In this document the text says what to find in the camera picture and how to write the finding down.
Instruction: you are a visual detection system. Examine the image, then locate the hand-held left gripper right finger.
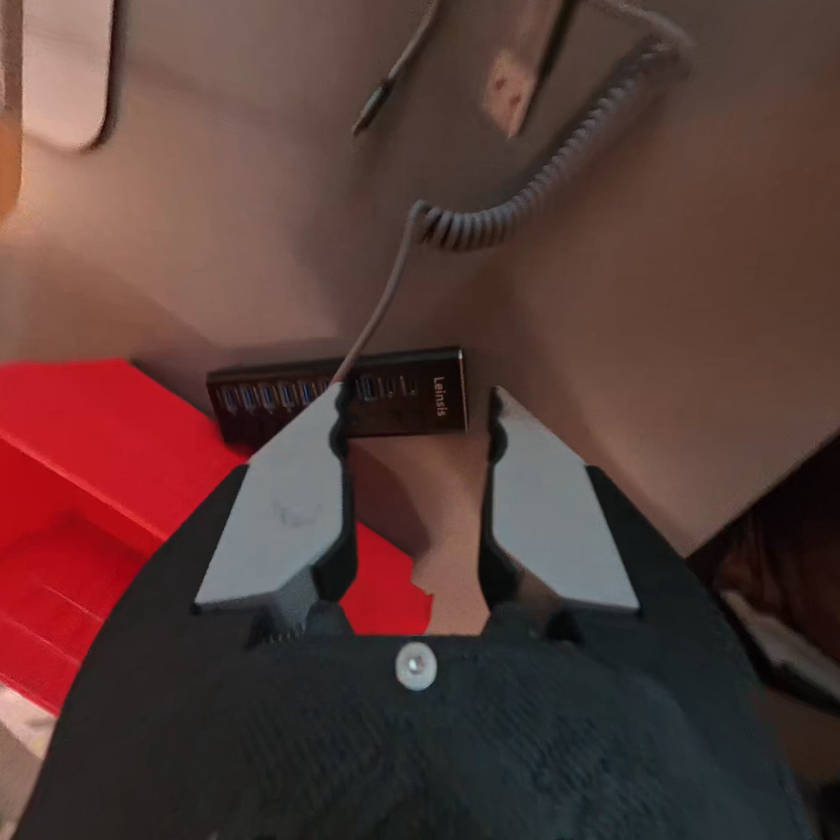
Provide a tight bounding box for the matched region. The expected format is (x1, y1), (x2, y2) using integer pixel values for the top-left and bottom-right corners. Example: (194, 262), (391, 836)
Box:
(478, 385), (642, 618)

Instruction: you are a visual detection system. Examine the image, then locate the red box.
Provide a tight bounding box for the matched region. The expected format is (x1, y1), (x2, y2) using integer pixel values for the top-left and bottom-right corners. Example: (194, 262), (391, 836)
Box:
(0, 357), (434, 716)

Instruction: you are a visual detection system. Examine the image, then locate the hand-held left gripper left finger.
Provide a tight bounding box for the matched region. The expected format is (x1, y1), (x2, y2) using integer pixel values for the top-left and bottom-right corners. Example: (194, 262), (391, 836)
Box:
(193, 382), (360, 608)

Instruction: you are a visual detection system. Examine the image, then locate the black usb hub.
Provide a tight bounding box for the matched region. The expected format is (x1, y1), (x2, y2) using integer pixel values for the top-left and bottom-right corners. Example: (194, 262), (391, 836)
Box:
(205, 346), (470, 454)

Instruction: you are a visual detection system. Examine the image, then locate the grey coiled cable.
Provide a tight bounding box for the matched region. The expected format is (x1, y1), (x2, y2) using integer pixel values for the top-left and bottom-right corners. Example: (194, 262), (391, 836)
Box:
(328, 0), (697, 388)

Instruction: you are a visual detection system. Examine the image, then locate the grey braided usb cable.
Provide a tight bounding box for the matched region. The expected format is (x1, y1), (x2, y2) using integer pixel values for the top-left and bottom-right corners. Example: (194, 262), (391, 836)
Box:
(351, 0), (442, 137)

